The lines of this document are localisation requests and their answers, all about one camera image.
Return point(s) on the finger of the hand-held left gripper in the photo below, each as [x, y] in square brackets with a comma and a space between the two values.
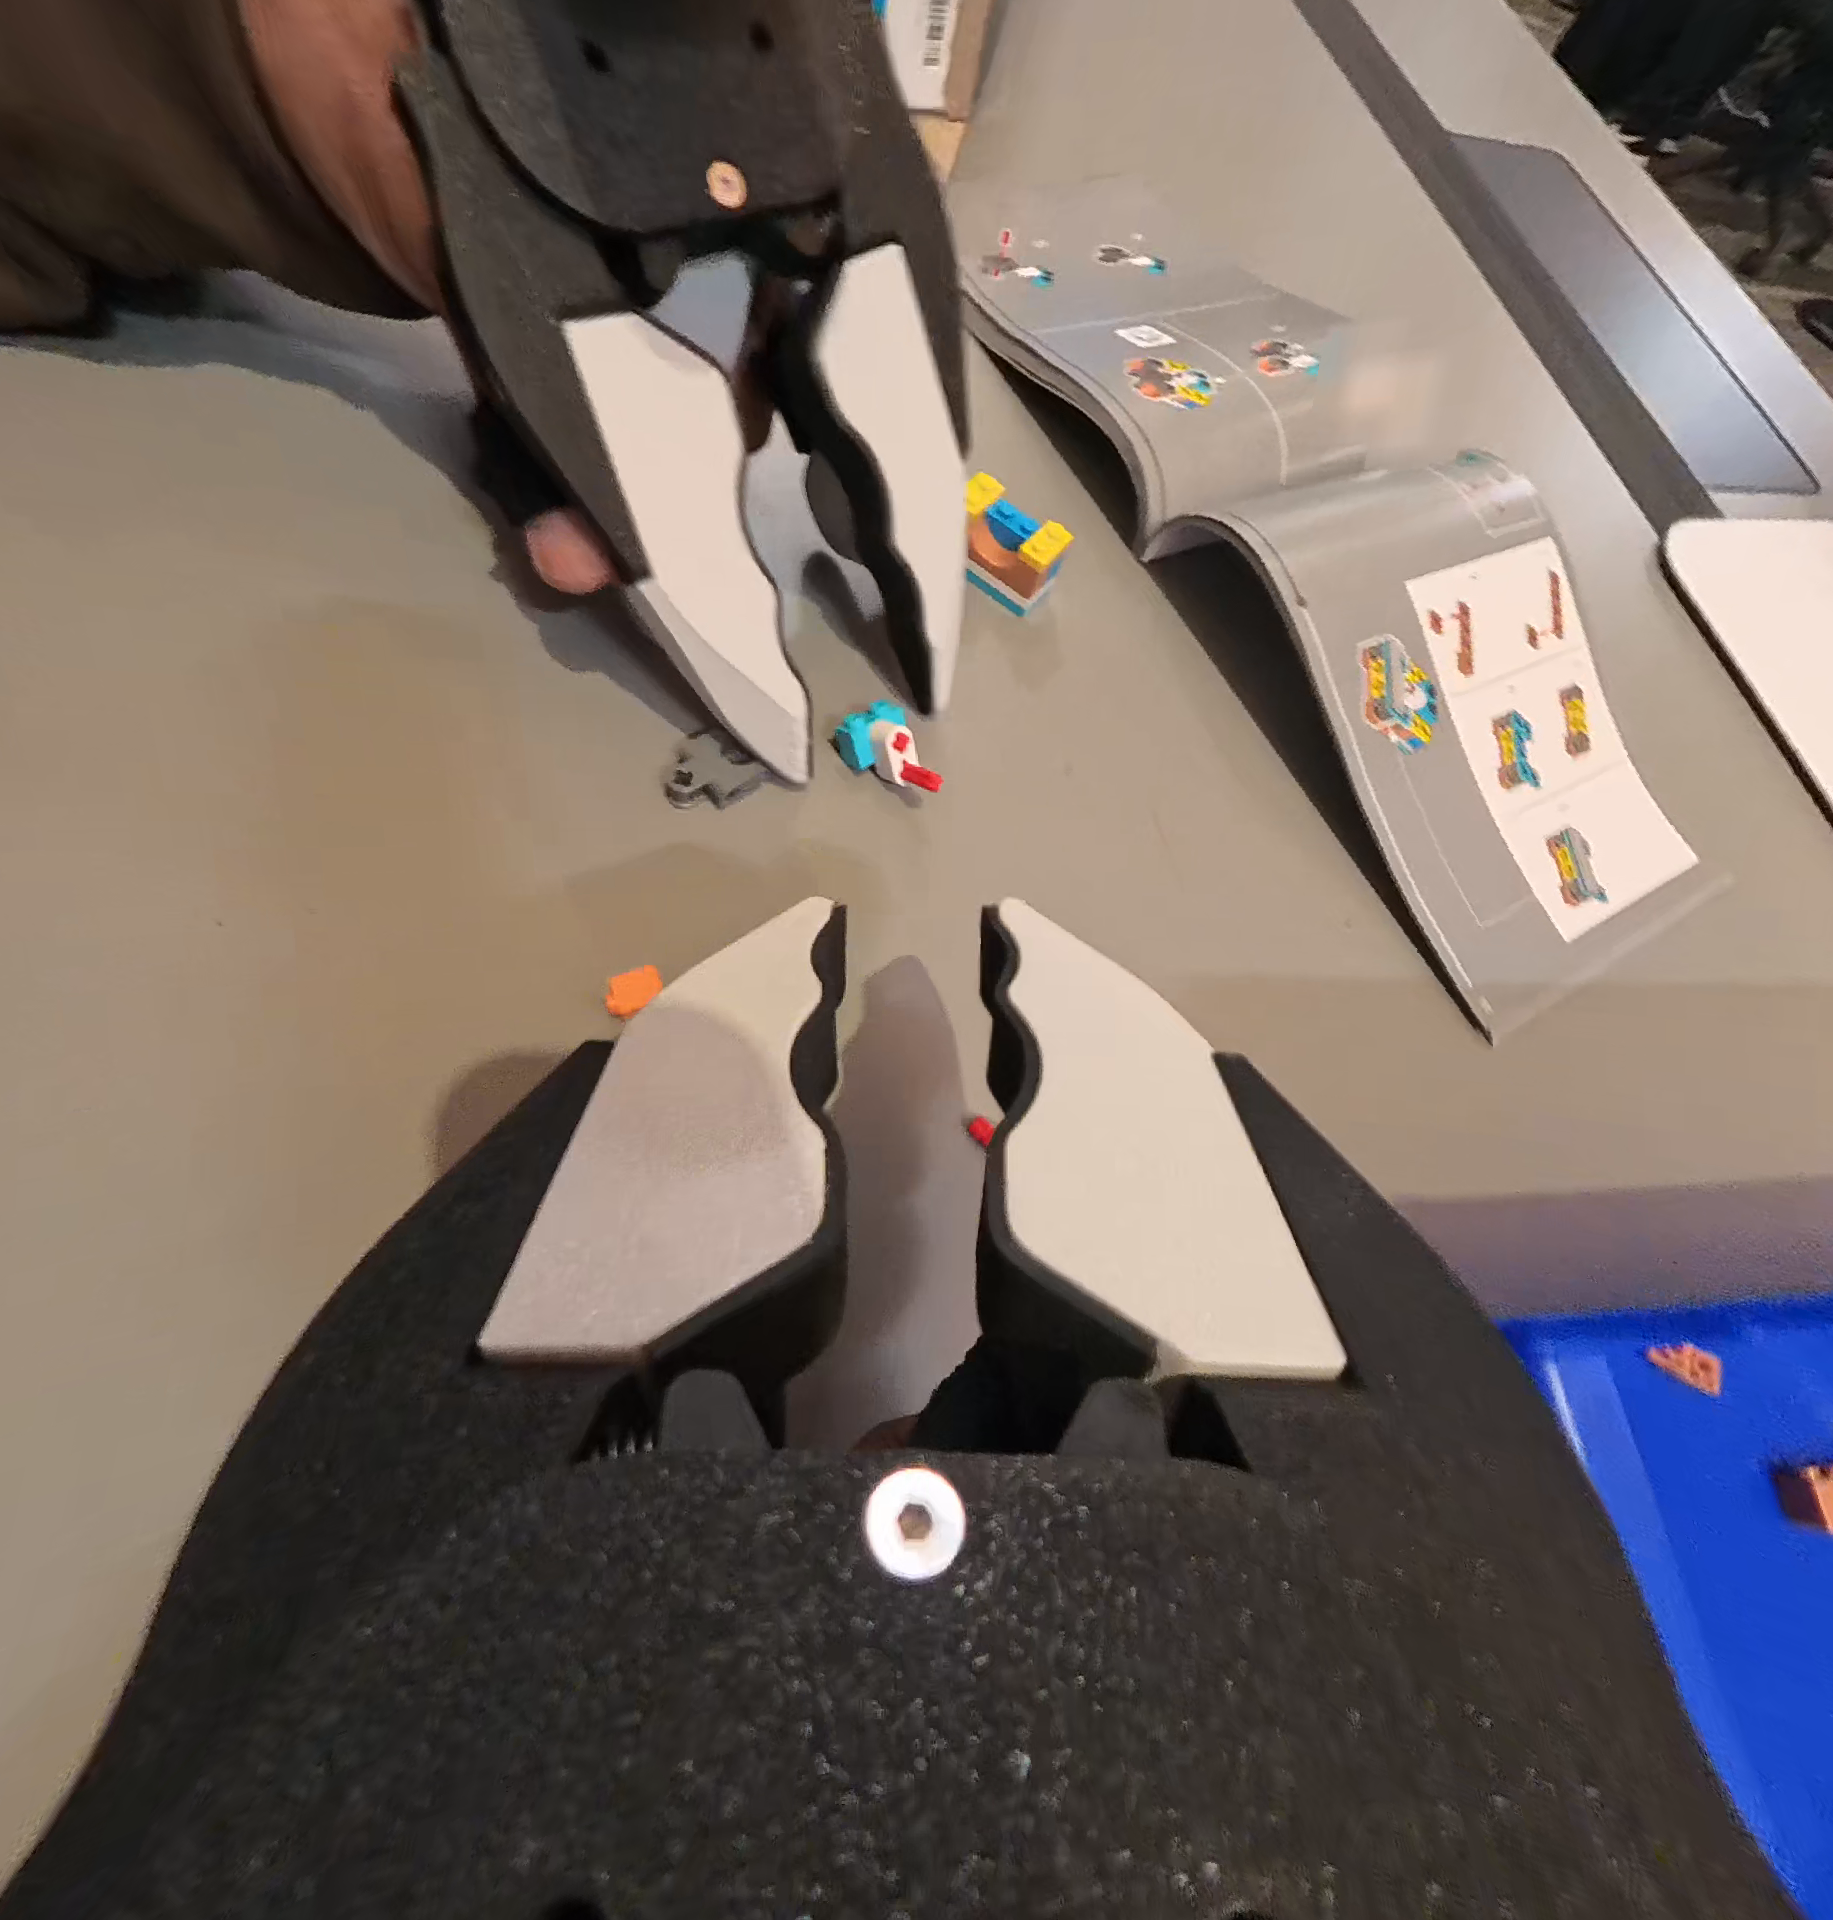
[676, 495]
[902, 451]

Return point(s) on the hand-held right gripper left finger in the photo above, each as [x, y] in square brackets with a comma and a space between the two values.
[676, 1201]

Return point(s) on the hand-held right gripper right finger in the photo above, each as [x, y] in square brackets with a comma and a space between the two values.
[1142, 1201]

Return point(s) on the grey claw brick piece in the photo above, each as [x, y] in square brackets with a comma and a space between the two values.
[706, 777]

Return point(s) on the teal brick with red pin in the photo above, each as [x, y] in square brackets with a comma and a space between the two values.
[875, 738]

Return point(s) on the grey instruction booklet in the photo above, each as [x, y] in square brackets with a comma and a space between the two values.
[1305, 451]

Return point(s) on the person's left forearm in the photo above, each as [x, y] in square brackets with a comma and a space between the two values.
[106, 151]

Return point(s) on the person's left hand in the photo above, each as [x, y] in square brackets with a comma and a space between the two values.
[346, 151]

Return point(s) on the yellow blue brown brick assembly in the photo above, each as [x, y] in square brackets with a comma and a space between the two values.
[1013, 548]

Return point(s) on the small orange brick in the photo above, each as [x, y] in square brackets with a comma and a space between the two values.
[634, 990]

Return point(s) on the printed cardboard box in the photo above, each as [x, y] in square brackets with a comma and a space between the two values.
[962, 60]

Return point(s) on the blue plastic bin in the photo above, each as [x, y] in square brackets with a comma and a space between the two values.
[1726, 1650]

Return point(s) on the large brown brick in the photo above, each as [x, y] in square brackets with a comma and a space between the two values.
[1832, 1492]

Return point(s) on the white rounded board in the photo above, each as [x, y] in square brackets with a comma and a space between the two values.
[1786, 631]

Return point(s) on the black office chair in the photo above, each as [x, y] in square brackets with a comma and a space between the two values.
[1755, 90]

